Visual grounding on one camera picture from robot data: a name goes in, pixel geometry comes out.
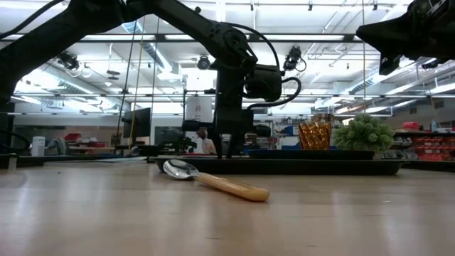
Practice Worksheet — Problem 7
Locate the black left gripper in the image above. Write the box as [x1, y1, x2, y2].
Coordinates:
[182, 80, 272, 160]

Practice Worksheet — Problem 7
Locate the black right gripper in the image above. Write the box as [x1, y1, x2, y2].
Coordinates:
[355, 0, 428, 76]

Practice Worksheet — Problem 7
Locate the black rectangular tray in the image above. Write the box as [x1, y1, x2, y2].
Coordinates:
[154, 156, 406, 176]

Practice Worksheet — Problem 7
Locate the person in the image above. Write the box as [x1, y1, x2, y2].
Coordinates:
[194, 127, 217, 155]

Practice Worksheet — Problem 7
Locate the white cylindrical container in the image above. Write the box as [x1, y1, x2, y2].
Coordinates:
[185, 95, 213, 124]

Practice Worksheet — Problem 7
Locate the black overhead crossbar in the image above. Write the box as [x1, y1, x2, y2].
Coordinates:
[0, 33, 360, 44]

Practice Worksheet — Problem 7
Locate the black computer monitor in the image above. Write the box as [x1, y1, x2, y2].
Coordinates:
[122, 107, 152, 140]

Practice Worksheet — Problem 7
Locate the small green artificial plant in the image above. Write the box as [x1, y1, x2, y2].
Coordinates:
[332, 112, 395, 154]

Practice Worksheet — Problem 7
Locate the shelf with red bins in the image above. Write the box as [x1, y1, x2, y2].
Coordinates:
[393, 130, 455, 161]

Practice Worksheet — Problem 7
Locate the white canister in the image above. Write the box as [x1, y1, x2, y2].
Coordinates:
[31, 136, 46, 157]

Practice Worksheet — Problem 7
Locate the spoon with yellow handle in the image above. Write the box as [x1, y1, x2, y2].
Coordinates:
[162, 159, 271, 203]

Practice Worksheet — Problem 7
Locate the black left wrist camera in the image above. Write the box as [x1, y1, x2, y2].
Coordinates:
[245, 65, 284, 103]

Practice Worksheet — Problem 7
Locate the black overhead camera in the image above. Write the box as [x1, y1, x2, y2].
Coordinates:
[58, 51, 81, 73]
[282, 45, 308, 73]
[196, 54, 212, 71]

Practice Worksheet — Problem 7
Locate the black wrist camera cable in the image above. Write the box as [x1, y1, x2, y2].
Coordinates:
[223, 21, 303, 110]

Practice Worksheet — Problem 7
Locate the yellow hanging cord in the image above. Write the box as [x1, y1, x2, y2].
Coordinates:
[127, 16, 147, 150]

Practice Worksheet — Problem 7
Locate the black hanging cable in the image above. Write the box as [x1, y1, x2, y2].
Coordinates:
[115, 17, 138, 144]

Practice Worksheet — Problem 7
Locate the black aluminium table frame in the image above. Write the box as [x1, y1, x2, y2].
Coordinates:
[0, 152, 455, 174]

